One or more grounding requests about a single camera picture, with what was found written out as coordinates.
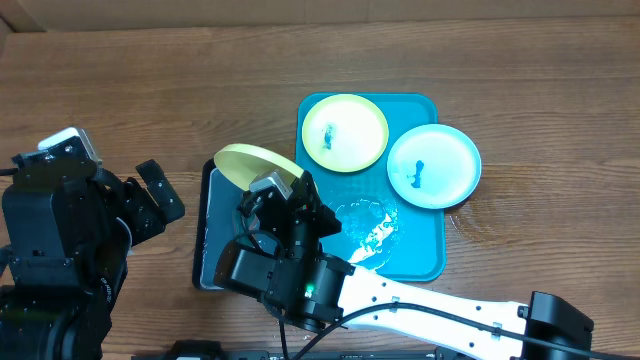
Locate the teal plastic serving tray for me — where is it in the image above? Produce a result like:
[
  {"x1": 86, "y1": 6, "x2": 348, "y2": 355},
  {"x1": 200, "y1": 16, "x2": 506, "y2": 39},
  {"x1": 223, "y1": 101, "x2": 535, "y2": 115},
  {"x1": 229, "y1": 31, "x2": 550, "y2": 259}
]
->
[{"x1": 295, "y1": 93, "x2": 446, "y2": 282}]

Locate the brown cardboard backdrop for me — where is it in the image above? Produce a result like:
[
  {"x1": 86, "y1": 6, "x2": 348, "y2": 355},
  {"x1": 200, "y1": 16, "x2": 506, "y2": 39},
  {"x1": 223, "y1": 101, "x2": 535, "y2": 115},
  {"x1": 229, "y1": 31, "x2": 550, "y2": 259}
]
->
[{"x1": 1, "y1": 0, "x2": 639, "y2": 32}]

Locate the black water basin tray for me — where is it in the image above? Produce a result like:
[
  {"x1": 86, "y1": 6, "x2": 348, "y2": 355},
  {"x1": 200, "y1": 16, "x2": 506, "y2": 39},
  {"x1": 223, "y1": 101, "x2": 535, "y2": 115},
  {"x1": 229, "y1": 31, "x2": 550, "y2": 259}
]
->
[{"x1": 192, "y1": 159, "x2": 258, "y2": 291}]

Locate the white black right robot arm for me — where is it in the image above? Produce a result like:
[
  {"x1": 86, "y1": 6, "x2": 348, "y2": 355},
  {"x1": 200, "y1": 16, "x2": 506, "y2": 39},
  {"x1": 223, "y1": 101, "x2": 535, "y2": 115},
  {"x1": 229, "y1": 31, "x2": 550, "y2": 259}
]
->
[{"x1": 214, "y1": 171, "x2": 594, "y2": 359}]

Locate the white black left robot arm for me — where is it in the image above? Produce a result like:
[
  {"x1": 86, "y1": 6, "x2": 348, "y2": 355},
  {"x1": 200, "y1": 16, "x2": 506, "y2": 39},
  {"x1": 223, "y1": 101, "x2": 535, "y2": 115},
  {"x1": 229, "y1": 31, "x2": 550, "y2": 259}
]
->
[{"x1": 1, "y1": 145, "x2": 185, "y2": 359}]

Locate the yellow plate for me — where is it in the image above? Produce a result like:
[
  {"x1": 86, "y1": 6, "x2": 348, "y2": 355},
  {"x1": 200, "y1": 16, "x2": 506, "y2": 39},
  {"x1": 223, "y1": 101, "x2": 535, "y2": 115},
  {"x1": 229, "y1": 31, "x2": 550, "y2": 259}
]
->
[
  {"x1": 301, "y1": 94, "x2": 389, "y2": 173},
  {"x1": 213, "y1": 143, "x2": 304, "y2": 191}
]

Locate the light blue plate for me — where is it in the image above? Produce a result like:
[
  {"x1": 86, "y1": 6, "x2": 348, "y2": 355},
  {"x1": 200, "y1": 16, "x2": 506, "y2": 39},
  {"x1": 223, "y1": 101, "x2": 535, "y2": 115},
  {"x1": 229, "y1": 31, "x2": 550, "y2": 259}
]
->
[{"x1": 387, "y1": 124, "x2": 482, "y2": 209}]

